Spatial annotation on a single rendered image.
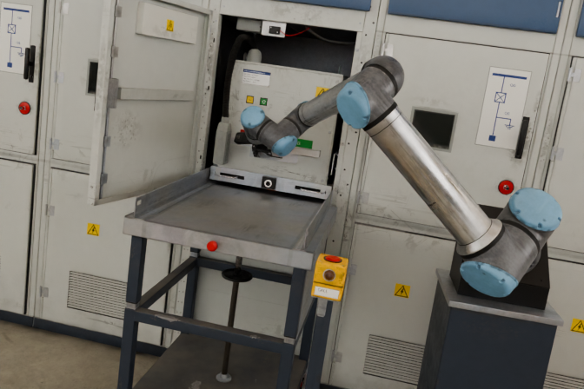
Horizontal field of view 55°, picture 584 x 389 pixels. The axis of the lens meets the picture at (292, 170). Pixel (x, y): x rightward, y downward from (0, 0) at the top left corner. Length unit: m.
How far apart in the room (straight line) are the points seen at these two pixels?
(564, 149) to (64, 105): 2.09
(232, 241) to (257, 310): 0.85
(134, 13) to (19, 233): 1.31
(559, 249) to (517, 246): 0.80
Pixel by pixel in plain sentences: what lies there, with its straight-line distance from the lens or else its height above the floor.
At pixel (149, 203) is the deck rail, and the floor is 0.87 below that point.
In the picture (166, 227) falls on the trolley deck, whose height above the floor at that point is 0.84.
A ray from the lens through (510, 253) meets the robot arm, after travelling 1.67.
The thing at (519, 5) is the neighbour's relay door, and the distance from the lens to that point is 2.36.
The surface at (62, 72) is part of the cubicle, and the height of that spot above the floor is 1.23.
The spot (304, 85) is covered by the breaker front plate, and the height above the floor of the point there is 1.33.
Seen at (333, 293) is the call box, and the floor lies 0.82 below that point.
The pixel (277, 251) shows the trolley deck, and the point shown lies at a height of 0.83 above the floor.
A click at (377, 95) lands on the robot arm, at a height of 1.34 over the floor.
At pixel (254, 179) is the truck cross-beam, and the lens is 2.45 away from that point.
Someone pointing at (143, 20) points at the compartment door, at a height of 1.48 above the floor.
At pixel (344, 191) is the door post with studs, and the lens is 2.36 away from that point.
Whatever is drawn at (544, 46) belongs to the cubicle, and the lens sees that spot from 2.39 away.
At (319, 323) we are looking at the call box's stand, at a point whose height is 0.72.
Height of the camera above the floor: 1.37
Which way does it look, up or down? 10 degrees down
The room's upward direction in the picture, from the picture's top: 8 degrees clockwise
